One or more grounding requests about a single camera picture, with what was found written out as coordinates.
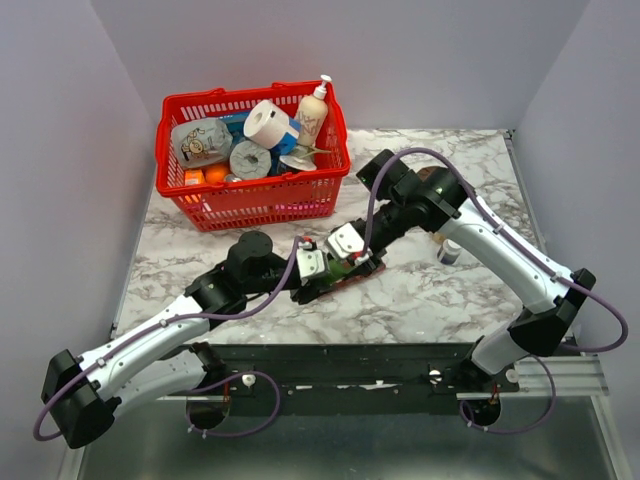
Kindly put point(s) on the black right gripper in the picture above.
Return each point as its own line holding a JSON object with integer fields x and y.
{"x": 375, "y": 258}

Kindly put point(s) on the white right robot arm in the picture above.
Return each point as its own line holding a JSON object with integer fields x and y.
{"x": 443, "y": 203}

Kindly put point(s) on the brown lidded paper cup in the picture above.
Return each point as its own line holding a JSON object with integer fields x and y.
{"x": 425, "y": 172}

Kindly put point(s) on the red weekly pill organizer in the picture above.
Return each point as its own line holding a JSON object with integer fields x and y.
{"x": 352, "y": 278}

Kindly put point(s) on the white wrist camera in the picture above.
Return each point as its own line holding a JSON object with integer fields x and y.
{"x": 311, "y": 263}
{"x": 347, "y": 245}

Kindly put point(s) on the small white pill bottle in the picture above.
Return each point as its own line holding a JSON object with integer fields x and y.
{"x": 449, "y": 252}

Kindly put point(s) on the green pill bottle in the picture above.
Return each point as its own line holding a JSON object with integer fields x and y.
{"x": 337, "y": 270}

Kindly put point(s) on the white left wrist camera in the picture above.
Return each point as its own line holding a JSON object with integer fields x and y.
{"x": 311, "y": 263}

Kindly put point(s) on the orange fruit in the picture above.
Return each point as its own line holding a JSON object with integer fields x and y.
{"x": 216, "y": 173}

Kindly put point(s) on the grey printed package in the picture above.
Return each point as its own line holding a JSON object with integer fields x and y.
{"x": 201, "y": 143}

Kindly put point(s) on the blue box in basket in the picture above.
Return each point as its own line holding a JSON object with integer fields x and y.
{"x": 235, "y": 123}

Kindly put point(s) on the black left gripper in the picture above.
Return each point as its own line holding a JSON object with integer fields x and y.
{"x": 302, "y": 296}

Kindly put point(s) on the grey toilet paper roll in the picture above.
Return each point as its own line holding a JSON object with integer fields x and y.
{"x": 250, "y": 161}

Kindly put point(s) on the white toilet paper roll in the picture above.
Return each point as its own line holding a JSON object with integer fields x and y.
{"x": 266, "y": 124}

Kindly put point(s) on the orange small box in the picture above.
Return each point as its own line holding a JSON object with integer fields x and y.
{"x": 194, "y": 177}

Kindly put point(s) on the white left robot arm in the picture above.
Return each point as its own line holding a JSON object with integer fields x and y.
{"x": 81, "y": 394}

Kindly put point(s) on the cream pump lotion bottle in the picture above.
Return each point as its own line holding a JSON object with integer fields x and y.
{"x": 312, "y": 112}

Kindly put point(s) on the red plastic shopping basket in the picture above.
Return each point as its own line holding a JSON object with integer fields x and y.
{"x": 237, "y": 203}

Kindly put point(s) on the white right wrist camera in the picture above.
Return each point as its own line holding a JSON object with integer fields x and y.
{"x": 347, "y": 245}

